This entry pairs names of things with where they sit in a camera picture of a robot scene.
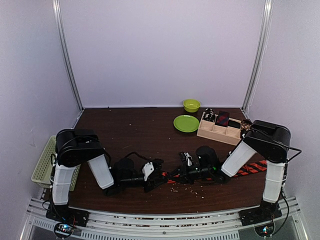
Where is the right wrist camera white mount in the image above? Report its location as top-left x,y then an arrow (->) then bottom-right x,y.
178,152 -> 194,167

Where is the aluminium frame post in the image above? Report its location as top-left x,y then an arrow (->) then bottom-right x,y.
52,0 -> 84,112
241,0 -> 274,115

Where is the right aluminium frame post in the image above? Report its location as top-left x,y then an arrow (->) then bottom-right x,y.
241,0 -> 274,115

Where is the red navy rolled tie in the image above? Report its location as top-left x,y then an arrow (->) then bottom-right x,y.
215,111 -> 230,127

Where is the brown patterned rolled tie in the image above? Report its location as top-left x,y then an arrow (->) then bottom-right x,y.
240,119 -> 252,131

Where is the wooden compartment box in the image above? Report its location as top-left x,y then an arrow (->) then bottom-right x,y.
196,112 -> 242,146

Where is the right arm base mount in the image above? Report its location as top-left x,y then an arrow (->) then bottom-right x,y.
238,200 -> 282,226

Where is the red navy striped tie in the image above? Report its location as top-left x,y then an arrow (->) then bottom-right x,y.
162,160 -> 267,185

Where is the green plate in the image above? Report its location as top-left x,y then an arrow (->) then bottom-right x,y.
173,115 -> 200,133

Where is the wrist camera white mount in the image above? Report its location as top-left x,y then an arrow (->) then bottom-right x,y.
178,152 -> 194,167
142,162 -> 155,182

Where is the pale green perforated basket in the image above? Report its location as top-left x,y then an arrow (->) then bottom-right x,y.
30,135 -> 81,192

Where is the green bowl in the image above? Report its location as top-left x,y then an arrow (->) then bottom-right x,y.
183,99 -> 201,113

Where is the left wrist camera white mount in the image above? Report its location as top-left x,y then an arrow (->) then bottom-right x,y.
142,162 -> 155,182

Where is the black white patterned rolled tie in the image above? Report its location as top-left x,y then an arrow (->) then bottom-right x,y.
202,108 -> 216,123

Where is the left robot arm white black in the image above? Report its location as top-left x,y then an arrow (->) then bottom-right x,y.
51,129 -> 168,222

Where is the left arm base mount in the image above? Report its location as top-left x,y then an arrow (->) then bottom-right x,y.
45,202 -> 90,227

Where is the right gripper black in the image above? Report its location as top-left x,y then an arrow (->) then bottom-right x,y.
168,161 -> 212,185

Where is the left aluminium frame post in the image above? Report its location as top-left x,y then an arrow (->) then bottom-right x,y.
52,0 -> 84,112

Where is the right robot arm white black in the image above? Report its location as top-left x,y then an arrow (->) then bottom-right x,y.
168,120 -> 291,221

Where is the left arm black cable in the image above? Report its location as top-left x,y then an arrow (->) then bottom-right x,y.
124,151 -> 165,166

